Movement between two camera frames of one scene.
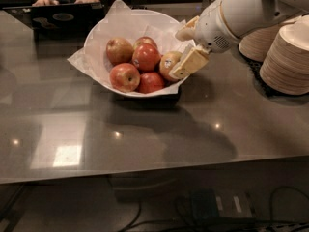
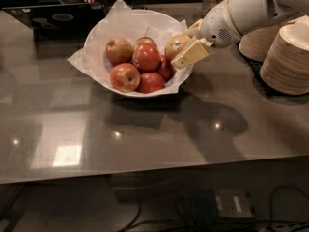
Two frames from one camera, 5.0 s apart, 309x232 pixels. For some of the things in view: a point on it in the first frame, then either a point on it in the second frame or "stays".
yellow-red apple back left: (119, 50) stays
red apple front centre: (150, 81) stays
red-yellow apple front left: (125, 77) stays
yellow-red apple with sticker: (167, 60) to (175, 43)
